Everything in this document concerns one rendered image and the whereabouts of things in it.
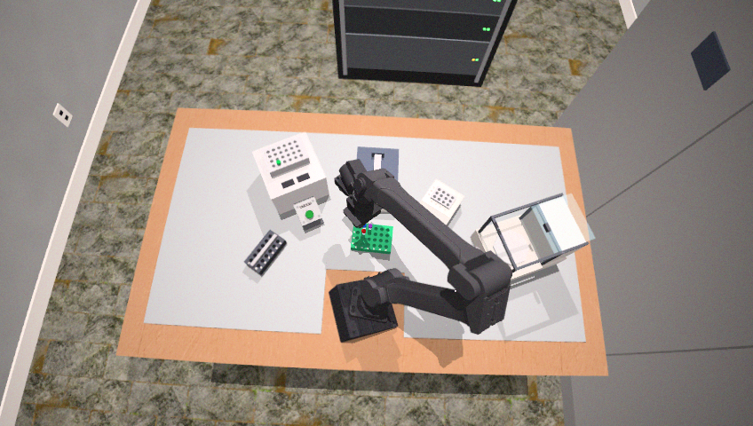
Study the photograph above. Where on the white block with grey holes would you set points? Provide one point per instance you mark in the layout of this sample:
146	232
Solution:
442	209

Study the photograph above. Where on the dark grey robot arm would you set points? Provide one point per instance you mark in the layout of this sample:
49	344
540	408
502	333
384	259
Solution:
481	283

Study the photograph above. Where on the green tube rack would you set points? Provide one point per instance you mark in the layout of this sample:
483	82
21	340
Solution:
377	240

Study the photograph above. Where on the light grey bench mat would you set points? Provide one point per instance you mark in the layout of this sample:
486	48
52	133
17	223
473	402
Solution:
220	210

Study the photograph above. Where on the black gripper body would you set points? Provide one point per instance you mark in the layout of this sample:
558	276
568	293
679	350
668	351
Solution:
361	217

